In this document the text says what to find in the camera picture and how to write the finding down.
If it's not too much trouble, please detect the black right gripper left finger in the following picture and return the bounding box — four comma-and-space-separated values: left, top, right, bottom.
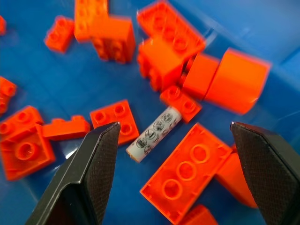
25, 121, 121, 225

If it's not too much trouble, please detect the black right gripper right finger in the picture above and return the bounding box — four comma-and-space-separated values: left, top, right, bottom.
229, 121, 300, 225

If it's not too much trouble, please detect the blue plastic bin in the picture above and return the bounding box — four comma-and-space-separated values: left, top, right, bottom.
0, 0, 300, 225

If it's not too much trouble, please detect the thin orange plate brick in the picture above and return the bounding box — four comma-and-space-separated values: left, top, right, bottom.
42, 115, 91, 141

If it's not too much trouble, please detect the orange four-stud plate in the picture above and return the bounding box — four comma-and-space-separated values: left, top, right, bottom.
90, 99, 140, 146

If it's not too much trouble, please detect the white printed battery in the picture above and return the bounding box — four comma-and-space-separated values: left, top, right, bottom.
126, 105, 182, 164

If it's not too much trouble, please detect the orange hollow square brick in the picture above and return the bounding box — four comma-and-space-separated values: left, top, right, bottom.
0, 124, 56, 181

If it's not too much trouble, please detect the large hollow orange brick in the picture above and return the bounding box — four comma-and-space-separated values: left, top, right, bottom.
139, 122, 233, 225

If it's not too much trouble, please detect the orange curved block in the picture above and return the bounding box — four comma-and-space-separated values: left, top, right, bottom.
204, 47, 271, 115

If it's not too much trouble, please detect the small orange two-stud brick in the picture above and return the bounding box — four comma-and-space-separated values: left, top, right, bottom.
160, 85, 203, 123
44, 15, 75, 53

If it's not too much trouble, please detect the orange smooth cube block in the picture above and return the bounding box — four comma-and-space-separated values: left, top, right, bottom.
181, 52, 221, 101

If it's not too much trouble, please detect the orange cube brick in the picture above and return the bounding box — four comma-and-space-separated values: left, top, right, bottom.
137, 37, 196, 92
90, 14, 136, 64

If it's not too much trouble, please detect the tall orange studded brick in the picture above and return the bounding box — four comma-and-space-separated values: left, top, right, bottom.
74, 0, 109, 43

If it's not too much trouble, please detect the long orange studded brick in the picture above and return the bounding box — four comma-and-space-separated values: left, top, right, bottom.
136, 0, 207, 55

